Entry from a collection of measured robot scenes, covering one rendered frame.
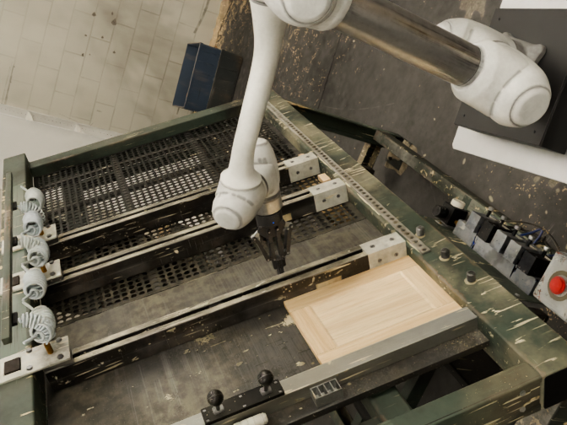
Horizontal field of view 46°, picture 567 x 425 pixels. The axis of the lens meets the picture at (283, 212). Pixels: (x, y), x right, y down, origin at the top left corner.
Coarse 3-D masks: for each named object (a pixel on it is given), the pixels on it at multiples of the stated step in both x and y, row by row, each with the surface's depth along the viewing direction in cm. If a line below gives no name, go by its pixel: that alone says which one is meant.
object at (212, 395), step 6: (210, 390) 148; (216, 390) 147; (210, 396) 146; (216, 396) 146; (222, 396) 147; (210, 402) 146; (216, 402) 146; (222, 402) 148; (216, 408) 154; (222, 408) 156; (216, 414) 156
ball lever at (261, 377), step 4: (260, 372) 150; (264, 372) 149; (268, 372) 150; (260, 376) 149; (264, 376) 149; (268, 376) 149; (272, 376) 150; (260, 380) 149; (264, 380) 149; (268, 380) 149; (272, 380) 149; (260, 384) 150; (264, 384) 149; (268, 384) 149; (264, 388) 156; (268, 388) 159; (264, 392) 158; (268, 392) 158
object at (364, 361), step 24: (456, 312) 173; (408, 336) 168; (432, 336) 167; (456, 336) 170; (336, 360) 165; (360, 360) 164; (384, 360) 165; (288, 384) 162; (312, 384) 160; (264, 408) 158
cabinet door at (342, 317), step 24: (384, 264) 199; (408, 264) 197; (336, 288) 193; (360, 288) 192; (384, 288) 190; (408, 288) 188; (432, 288) 186; (312, 312) 186; (336, 312) 185; (360, 312) 183; (384, 312) 181; (408, 312) 180; (432, 312) 177; (312, 336) 178; (336, 336) 176; (360, 336) 175; (384, 336) 173
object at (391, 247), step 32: (352, 256) 196; (384, 256) 198; (256, 288) 192; (288, 288) 191; (32, 320) 174; (160, 320) 186; (192, 320) 185; (224, 320) 188; (32, 352) 178; (64, 352) 176; (96, 352) 179; (128, 352) 182; (0, 384) 170; (64, 384) 179
